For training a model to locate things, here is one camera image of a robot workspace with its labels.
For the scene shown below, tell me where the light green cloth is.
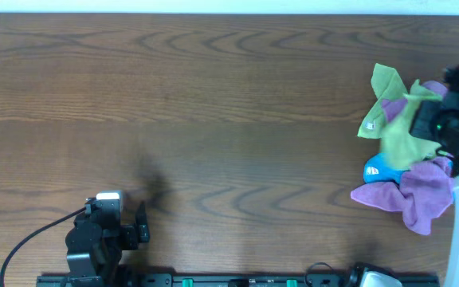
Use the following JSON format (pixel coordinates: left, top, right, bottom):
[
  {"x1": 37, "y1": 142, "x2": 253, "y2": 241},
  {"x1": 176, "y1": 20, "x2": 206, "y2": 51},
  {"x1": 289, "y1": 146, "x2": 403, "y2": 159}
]
[{"x1": 380, "y1": 80, "x2": 448, "y2": 171}]

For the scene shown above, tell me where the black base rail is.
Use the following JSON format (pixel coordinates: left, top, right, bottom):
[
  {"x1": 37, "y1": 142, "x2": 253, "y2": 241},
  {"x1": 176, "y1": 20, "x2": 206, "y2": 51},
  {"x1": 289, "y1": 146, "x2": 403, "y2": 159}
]
[{"x1": 36, "y1": 261, "x2": 441, "y2": 287}]

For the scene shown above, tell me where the purple cloth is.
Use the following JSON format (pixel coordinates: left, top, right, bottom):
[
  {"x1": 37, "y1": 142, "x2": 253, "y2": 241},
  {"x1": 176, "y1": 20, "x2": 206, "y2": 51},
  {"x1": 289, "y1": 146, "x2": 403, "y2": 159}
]
[{"x1": 350, "y1": 80, "x2": 457, "y2": 236}]

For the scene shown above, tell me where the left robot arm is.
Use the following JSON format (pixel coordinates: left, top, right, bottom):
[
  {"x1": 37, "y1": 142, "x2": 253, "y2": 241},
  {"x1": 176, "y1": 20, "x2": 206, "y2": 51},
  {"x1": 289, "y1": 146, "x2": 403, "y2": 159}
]
[{"x1": 65, "y1": 198, "x2": 150, "y2": 287}]

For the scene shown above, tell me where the olive green cloth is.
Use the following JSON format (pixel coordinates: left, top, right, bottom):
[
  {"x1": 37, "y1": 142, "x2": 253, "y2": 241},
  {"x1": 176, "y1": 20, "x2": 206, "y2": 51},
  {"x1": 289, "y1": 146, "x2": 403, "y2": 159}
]
[{"x1": 357, "y1": 64, "x2": 407, "y2": 140}]

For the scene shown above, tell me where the blue cloth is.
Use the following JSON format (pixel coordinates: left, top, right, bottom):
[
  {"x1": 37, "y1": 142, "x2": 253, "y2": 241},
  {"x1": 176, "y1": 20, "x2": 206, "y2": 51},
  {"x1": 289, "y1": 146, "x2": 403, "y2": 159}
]
[{"x1": 363, "y1": 153, "x2": 406, "y2": 184}]

